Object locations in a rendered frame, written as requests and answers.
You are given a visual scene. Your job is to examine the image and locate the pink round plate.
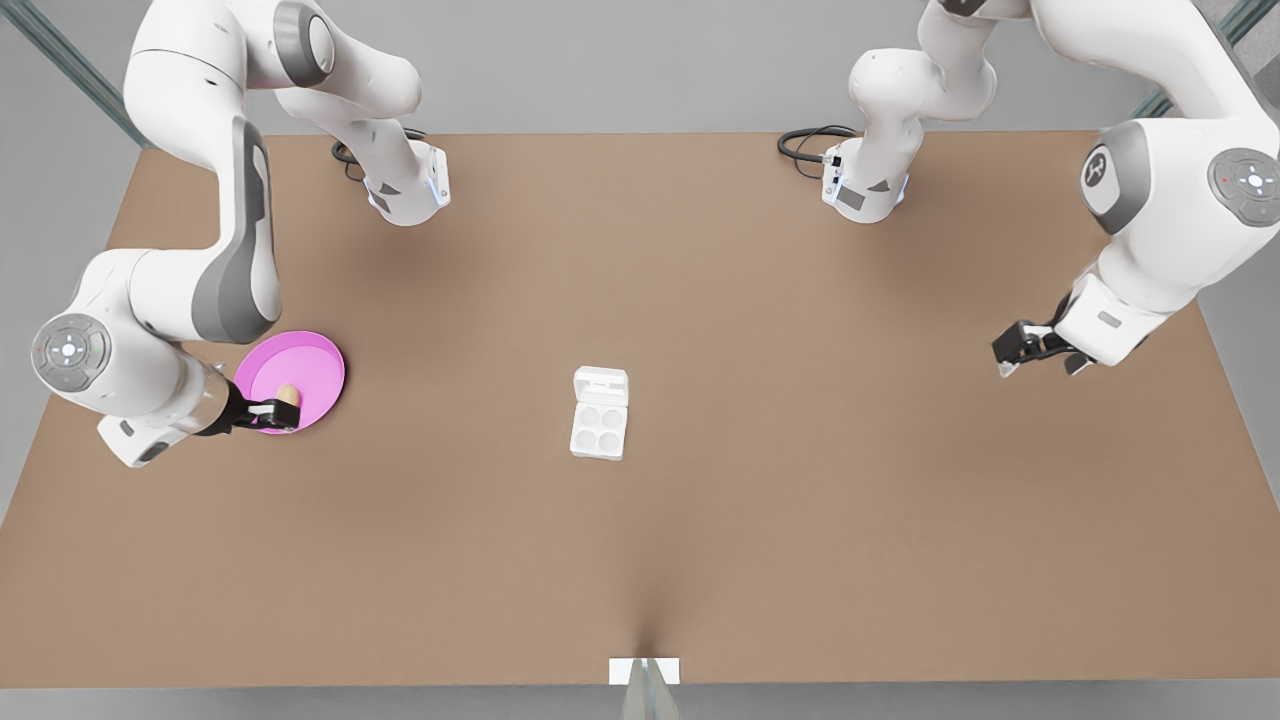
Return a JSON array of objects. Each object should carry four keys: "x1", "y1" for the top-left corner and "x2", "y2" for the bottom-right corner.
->
[{"x1": 233, "y1": 331, "x2": 347, "y2": 436}]

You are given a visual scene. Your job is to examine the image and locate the white egg box base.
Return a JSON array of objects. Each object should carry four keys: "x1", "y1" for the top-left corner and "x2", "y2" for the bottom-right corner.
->
[{"x1": 569, "y1": 403, "x2": 629, "y2": 462}]

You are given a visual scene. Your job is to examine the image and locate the black cable loop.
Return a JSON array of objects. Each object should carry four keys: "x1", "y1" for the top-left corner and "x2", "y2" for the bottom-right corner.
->
[
  {"x1": 777, "y1": 125, "x2": 862, "y2": 182},
  {"x1": 331, "y1": 127, "x2": 429, "y2": 184}
]

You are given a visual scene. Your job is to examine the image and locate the silver frame post with foot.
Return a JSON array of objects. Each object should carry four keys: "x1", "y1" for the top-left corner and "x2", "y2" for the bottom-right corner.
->
[{"x1": 608, "y1": 656, "x2": 683, "y2": 720}]

